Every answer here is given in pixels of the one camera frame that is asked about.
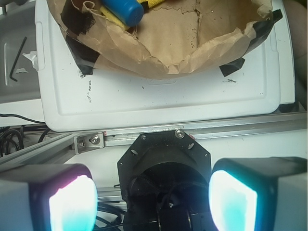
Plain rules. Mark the brown paper bag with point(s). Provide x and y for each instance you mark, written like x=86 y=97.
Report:
x=173 y=39

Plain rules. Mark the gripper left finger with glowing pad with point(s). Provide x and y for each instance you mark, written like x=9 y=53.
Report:
x=47 y=197

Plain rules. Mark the blue bottle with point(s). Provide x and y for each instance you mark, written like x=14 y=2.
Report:
x=130 y=12

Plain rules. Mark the metal corner bracket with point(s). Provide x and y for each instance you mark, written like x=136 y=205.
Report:
x=88 y=142

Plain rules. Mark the crumpled white paper scrap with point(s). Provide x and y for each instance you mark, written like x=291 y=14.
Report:
x=32 y=57

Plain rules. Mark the aluminium extrusion rail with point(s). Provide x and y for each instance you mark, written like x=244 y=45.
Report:
x=283 y=134

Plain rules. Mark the black hex key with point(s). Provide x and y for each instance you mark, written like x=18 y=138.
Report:
x=16 y=60

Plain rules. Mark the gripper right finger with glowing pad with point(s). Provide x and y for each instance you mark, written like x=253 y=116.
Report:
x=259 y=194

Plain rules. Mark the yellow cloth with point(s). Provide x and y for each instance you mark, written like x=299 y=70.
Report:
x=146 y=4

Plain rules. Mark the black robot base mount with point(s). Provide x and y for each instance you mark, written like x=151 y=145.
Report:
x=165 y=187

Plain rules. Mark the white plastic tray lid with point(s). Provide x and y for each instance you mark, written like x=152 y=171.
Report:
x=73 y=101

